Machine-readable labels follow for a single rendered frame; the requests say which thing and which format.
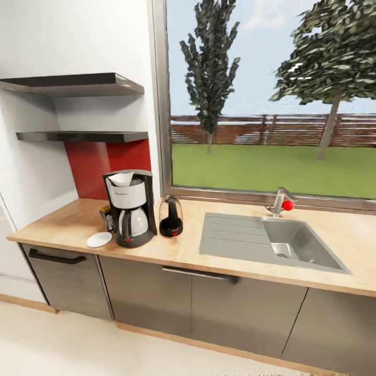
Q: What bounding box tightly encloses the bottle of coffee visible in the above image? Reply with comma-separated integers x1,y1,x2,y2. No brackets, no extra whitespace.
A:
99,205,113,233

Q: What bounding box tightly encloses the paper coffee filter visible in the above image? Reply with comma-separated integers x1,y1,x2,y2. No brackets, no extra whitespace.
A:
109,172,134,187

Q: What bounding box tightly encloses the saucer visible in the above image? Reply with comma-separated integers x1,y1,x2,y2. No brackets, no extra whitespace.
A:
86,232,112,247

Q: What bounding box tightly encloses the electric kettle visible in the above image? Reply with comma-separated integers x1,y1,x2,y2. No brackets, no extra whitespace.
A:
158,194,183,237

